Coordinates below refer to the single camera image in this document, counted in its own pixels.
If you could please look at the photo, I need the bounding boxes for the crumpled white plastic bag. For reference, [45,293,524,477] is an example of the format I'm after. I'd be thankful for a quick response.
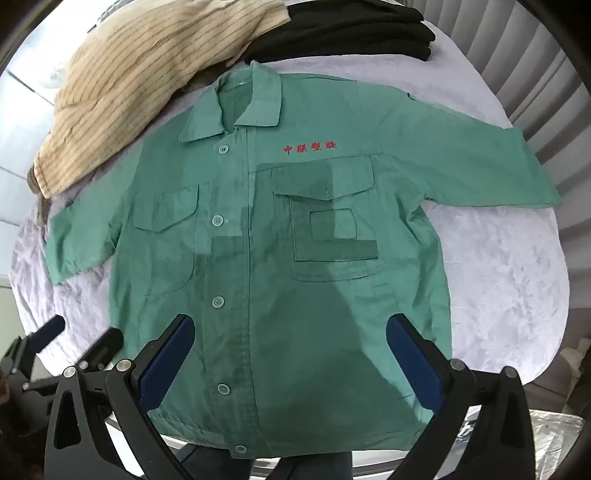
[526,408,591,467]

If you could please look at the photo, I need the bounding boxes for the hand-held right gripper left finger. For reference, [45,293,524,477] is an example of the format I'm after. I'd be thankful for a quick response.
[44,314,195,480]

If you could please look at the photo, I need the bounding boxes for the beige striped cloth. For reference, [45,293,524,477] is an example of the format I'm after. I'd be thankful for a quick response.
[32,0,293,200]

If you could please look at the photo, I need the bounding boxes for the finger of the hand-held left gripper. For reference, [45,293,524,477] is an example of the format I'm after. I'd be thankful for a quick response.
[76,327,123,371]
[27,315,66,357]

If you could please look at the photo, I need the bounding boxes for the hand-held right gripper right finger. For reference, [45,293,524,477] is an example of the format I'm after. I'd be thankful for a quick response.
[386,313,550,480]

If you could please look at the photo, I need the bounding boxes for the white ribbed curtain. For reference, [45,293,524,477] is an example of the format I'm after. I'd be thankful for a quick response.
[416,0,591,324]

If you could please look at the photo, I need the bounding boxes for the white table cloth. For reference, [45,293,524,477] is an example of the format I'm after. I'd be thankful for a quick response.
[8,18,570,416]

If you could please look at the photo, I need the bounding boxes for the green button-up shirt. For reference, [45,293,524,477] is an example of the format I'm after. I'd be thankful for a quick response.
[44,62,560,468]

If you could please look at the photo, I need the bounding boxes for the black folded clothes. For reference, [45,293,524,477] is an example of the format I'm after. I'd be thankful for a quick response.
[244,0,437,68]

